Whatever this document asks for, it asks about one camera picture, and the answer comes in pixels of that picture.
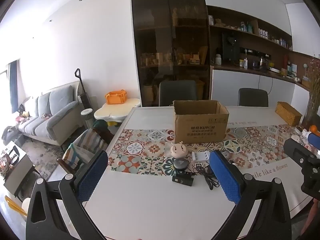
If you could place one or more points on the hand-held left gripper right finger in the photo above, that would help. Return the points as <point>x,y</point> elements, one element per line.
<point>225,177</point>

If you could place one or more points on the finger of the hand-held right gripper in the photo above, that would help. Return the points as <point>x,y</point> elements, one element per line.
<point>297,147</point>
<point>314,138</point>

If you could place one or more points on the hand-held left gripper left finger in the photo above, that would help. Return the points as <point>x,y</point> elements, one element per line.
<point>93,177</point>

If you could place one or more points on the round grey disc device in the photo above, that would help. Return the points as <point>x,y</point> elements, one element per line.
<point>181,164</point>

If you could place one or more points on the brown cardboard box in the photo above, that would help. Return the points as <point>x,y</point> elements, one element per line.
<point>200,127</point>

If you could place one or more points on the orange fruit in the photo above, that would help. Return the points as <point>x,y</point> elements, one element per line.
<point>314,128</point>

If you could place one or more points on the white battery charger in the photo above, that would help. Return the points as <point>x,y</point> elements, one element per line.
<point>200,156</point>

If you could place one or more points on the yellow woven box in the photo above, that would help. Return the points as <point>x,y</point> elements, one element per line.
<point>287,113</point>

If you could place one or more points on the small black rectangular device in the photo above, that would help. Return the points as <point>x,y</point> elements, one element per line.
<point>182,180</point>

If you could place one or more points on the dried flower bunch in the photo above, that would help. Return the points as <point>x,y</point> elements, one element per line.
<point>313,92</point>

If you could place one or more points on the grey patterned rug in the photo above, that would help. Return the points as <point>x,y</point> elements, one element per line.
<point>47,155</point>

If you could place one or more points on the round pink cartoon toy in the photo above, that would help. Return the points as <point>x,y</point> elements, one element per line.
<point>178,151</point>

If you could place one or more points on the white cylindrical fan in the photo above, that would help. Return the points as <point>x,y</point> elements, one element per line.
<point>87,118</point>

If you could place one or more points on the patterned floral table runner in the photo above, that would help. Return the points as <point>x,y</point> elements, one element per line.
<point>150,150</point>

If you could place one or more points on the dark dining chair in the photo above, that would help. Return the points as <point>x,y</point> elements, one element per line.
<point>253,97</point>
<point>177,92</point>

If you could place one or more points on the cream flower-shaped table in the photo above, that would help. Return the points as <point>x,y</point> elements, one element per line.
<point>115,110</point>

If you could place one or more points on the dark low cabinet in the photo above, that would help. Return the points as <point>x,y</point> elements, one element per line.
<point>20,177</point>

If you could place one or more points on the black upright vacuum cleaner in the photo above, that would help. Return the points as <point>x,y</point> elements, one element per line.
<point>83,97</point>

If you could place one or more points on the grey sofa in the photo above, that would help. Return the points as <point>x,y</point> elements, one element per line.
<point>57,105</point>

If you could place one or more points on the orange plastic crate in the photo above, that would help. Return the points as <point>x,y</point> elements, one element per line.
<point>116,98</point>

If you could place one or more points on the white sideboard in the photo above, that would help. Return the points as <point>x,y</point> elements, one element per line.
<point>237,85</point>

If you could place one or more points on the small white jar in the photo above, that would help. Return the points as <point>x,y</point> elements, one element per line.
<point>219,60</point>

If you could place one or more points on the black water dispenser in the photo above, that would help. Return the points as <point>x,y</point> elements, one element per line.
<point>230,47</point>

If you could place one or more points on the blue curtain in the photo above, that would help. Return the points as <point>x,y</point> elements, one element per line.
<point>14,85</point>

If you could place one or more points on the dark glass display cabinet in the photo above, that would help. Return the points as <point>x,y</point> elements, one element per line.
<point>155,42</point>

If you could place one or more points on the wooden wall shelf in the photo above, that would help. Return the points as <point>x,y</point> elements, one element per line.
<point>250,33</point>

